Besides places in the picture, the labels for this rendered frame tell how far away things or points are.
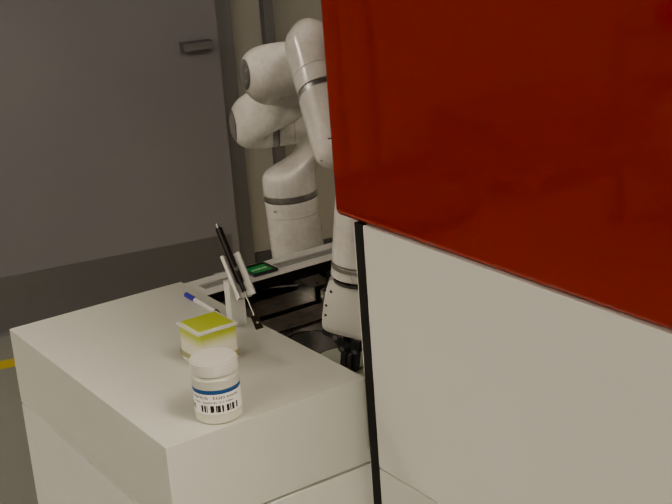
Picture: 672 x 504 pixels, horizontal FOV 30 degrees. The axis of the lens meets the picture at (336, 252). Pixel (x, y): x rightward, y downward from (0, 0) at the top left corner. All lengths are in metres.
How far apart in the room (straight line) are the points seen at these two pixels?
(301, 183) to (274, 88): 0.44
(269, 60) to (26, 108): 2.67
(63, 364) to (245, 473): 0.42
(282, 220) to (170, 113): 2.33
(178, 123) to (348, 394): 3.20
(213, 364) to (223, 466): 0.16
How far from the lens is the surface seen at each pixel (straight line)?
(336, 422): 1.96
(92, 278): 5.11
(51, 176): 4.98
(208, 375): 1.82
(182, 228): 5.15
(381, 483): 2.01
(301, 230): 2.76
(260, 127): 2.64
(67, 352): 2.20
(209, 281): 2.47
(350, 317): 2.07
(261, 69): 2.32
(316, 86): 2.12
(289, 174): 2.72
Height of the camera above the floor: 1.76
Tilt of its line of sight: 18 degrees down
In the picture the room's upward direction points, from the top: 4 degrees counter-clockwise
